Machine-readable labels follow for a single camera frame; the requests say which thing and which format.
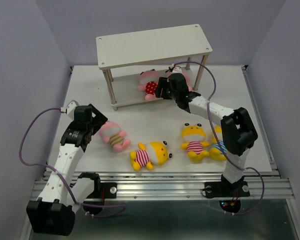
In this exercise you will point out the yellow frog blue-striped shirt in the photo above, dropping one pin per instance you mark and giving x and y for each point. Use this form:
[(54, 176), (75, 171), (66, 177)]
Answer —
[(215, 152)]

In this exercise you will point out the pink frog red polka-dot shirt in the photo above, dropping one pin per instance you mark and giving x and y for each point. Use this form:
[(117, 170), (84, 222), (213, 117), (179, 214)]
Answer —
[(148, 83)]

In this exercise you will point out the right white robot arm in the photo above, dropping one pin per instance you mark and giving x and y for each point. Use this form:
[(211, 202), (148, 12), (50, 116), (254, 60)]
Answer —
[(238, 131)]

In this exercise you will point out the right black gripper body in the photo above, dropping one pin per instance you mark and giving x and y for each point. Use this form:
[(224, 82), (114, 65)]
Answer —
[(173, 93)]

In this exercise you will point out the yellow frog lying sideways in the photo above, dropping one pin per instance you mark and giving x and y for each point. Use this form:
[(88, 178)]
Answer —
[(148, 155)]

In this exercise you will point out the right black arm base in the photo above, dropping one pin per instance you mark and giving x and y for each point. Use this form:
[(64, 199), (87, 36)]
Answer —
[(229, 193)]

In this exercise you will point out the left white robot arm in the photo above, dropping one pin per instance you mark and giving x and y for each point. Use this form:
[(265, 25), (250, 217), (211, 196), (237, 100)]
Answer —
[(54, 210)]

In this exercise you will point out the pink frog orange-striped shirt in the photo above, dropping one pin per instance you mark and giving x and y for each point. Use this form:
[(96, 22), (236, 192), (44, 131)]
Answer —
[(112, 134)]

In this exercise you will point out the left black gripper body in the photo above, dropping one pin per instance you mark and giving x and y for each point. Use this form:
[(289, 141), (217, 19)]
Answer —
[(92, 124)]

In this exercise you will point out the pink frog pink-striped shirt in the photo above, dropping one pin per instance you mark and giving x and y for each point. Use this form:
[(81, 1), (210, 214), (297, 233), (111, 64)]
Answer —
[(186, 76)]

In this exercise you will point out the aluminium mounting rail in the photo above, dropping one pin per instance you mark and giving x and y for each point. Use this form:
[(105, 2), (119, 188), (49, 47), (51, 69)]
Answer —
[(161, 120)]

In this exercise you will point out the yellow frog red-striped shirt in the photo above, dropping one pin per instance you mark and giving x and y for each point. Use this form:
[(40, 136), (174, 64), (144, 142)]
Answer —
[(194, 142)]

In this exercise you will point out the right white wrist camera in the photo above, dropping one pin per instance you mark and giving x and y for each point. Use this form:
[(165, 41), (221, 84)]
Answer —
[(174, 69)]

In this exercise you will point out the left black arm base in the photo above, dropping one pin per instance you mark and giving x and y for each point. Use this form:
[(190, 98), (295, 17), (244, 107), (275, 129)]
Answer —
[(107, 188)]

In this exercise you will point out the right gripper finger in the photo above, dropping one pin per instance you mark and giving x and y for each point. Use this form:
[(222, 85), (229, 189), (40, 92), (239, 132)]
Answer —
[(166, 93), (162, 82)]

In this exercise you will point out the white two-tier shelf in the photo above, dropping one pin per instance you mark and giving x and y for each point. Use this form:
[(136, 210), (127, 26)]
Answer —
[(122, 57)]

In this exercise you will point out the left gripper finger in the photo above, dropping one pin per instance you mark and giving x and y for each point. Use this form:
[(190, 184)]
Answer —
[(96, 125), (96, 114)]

